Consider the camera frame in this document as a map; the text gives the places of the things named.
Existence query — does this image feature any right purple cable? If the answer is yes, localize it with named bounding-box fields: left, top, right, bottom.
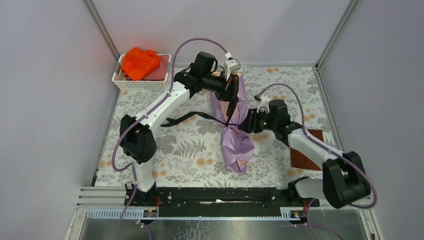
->
left=254, top=82, right=379, bottom=240

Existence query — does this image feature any brown leather pad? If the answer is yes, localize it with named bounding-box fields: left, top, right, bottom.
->
left=289, top=129, right=324, bottom=171

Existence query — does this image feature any floral patterned table mat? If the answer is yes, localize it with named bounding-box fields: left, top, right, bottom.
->
left=94, top=66, right=335, bottom=188

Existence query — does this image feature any black strap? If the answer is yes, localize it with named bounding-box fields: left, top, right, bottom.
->
left=159, top=74, right=241, bottom=128

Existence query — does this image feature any dark red folded paper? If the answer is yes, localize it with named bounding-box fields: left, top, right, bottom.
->
left=143, top=54, right=171, bottom=81

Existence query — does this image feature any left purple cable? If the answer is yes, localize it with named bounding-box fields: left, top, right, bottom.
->
left=111, top=37, right=231, bottom=240

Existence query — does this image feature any orange cloth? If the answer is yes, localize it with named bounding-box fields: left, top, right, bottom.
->
left=121, top=47, right=162, bottom=81

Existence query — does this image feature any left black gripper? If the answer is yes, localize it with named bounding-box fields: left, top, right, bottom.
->
left=199, top=69, right=237, bottom=101

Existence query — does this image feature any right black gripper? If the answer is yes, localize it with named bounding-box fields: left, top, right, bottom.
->
left=237, top=107, right=277, bottom=134

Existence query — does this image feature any white plastic basket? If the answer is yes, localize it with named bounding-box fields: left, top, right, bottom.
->
left=111, top=54, right=172, bottom=91

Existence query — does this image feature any black mounting base rail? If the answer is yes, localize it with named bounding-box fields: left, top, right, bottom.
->
left=124, top=187, right=320, bottom=218

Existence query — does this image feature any purple cable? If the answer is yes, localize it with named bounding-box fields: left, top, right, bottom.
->
left=254, top=82, right=379, bottom=240
left=111, top=37, right=231, bottom=240

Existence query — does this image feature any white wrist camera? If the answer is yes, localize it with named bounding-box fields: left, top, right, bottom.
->
left=254, top=95, right=270, bottom=113
left=223, top=52, right=241, bottom=81

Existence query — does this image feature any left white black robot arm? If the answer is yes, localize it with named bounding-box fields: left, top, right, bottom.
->
left=119, top=51, right=241, bottom=206

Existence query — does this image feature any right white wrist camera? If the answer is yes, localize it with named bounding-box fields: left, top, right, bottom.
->
left=254, top=95, right=270, bottom=113

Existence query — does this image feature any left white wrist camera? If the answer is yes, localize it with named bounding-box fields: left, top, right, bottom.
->
left=223, top=52, right=241, bottom=81

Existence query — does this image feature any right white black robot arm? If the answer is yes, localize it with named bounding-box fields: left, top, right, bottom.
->
left=238, top=99, right=372, bottom=209

